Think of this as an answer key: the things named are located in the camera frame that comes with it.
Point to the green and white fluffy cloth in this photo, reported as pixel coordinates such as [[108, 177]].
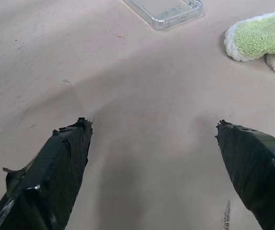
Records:
[[262, 40]]

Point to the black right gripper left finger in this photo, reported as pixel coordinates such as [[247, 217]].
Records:
[[51, 177]]

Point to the clear transparent phone case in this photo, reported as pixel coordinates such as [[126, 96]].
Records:
[[168, 12]]

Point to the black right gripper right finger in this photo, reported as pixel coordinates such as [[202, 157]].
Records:
[[257, 172]]

